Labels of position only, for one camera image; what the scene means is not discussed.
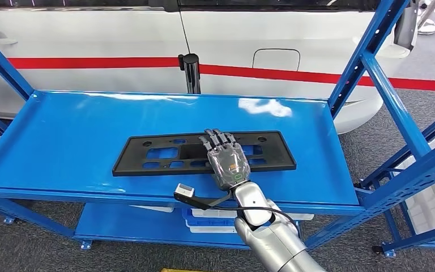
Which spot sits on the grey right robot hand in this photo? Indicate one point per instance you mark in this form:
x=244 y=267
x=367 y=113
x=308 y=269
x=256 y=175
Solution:
x=228 y=165

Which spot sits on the black plastic panel part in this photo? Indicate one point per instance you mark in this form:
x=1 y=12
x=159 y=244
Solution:
x=135 y=163

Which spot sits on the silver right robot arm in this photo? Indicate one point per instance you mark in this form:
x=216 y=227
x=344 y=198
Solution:
x=273 y=244

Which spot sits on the yellow floor tape square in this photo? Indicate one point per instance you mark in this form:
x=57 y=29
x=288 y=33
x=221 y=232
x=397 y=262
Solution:
x=180 y=270

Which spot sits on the white vehicle with red stripe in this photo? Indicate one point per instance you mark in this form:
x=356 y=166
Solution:
x=90 y=34

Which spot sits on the black camera bracket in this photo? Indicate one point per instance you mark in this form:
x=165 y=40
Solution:
x=198 y=202

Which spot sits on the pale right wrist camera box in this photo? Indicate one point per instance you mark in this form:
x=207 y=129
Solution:
x=184 y=190

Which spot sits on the black chrome barrier post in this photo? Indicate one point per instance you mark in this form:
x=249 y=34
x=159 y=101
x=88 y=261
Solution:
x=191 y=75

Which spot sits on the white round pedestal base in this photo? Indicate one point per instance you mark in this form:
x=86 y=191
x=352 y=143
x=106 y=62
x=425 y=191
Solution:
x=429 y=26

